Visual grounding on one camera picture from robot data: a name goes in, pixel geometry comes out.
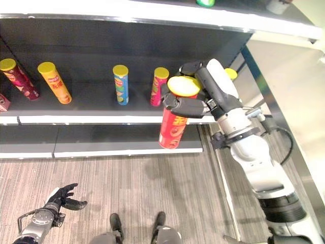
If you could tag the robot right leg and foot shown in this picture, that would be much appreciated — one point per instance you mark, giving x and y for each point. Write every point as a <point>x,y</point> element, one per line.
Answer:
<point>162,228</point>

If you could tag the black white-edged store shelf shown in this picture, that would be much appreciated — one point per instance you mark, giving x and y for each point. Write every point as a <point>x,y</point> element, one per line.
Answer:
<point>101,50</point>

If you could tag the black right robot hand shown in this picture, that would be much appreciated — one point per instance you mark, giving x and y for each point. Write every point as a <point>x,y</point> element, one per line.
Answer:
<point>215,86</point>

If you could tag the chip can behind hand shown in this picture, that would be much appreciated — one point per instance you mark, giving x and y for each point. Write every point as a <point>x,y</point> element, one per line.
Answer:
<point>232,73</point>

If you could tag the white container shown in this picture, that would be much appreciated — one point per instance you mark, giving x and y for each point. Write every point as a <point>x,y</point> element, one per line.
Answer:
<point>276,6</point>

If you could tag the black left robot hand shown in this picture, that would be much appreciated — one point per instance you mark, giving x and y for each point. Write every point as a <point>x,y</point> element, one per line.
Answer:
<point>66,197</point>

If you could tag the green can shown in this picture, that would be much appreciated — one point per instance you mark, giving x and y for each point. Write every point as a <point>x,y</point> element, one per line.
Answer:
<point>205,2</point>

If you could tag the dark red box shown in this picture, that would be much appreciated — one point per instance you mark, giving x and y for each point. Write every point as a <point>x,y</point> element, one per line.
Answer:
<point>3,102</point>

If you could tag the orange chip can yellow lid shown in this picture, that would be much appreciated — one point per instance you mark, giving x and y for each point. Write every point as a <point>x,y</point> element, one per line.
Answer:
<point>56,84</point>

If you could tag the maroon chip can yellow lid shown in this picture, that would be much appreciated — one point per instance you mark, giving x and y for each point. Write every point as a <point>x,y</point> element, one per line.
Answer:
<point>20,79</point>

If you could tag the pink chip can yellow lid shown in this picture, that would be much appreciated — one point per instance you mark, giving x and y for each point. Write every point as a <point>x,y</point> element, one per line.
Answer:
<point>158,87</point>

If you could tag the blue chip can yellow lid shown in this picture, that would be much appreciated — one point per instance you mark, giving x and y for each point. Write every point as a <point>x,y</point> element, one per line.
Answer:
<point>121,85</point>

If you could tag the red chip can yellow lid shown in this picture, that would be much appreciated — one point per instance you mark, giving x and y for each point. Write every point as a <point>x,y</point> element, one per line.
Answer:
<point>175,119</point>

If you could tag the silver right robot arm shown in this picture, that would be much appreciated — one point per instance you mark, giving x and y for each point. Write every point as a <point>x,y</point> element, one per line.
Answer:
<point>256,162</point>

